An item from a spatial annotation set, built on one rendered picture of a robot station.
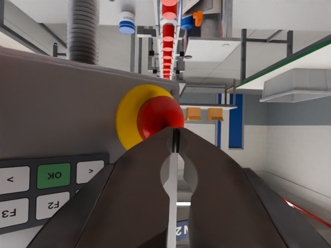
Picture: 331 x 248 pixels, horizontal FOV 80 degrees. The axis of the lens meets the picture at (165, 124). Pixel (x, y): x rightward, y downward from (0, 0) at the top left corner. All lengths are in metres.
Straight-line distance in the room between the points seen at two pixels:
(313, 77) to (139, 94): 2.05
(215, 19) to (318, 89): 1.70
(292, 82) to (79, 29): 1.92
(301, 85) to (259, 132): 6.62
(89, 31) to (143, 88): 0.12
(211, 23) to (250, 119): 7.97
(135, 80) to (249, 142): 8.33
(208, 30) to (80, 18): 0.34
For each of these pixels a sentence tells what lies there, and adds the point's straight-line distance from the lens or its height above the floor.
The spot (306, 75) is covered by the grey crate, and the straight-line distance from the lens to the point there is 2.12.
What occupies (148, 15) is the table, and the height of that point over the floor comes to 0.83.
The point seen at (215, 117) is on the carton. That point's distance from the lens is 5.66.
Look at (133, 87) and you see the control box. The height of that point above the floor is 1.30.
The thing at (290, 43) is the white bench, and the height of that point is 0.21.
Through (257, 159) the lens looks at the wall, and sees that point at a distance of 8.67.
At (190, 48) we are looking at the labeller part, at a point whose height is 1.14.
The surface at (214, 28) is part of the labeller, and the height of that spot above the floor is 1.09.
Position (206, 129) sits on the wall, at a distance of 7.84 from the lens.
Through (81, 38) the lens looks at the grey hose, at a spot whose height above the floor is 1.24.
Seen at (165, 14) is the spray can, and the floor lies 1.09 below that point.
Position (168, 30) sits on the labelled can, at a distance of 0.60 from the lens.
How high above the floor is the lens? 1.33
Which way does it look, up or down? 1 degrees down
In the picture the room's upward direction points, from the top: 179 degrees counter-clockwise
